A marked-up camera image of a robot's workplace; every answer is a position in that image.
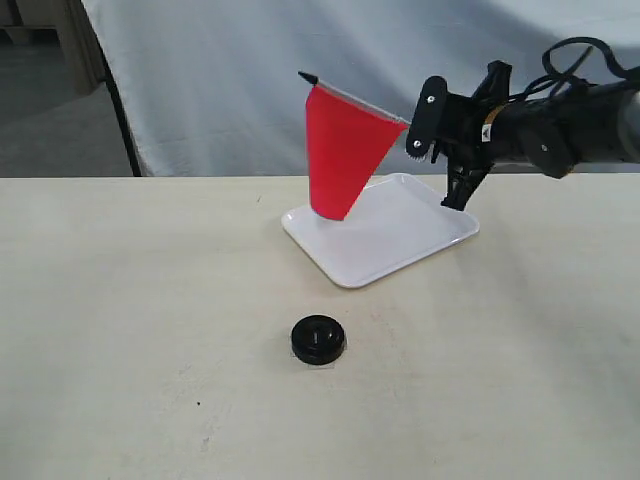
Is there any red flag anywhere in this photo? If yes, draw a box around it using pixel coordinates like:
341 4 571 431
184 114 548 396
298 71 409 221

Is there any wooden furniture in background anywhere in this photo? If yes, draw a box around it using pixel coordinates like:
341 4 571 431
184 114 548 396
1 0 105 96

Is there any white backdrop cloth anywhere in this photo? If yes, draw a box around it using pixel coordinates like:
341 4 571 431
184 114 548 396
85 1 639 176

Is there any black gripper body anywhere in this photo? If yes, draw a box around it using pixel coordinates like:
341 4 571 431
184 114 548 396
433 93 506 163

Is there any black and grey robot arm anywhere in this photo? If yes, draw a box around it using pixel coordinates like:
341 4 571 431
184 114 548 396
405 61 639 211

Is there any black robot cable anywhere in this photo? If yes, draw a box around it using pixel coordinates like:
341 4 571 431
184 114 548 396
509 35 640 104

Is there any black backdrop stand pole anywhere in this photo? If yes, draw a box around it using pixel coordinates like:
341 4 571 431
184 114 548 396
100 49 142 177

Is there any black round flag base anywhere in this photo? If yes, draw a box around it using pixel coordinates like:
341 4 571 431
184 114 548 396
290 314 347 366

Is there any white rectangular plastic tray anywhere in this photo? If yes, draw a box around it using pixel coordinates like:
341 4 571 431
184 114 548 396
281 173 480 289

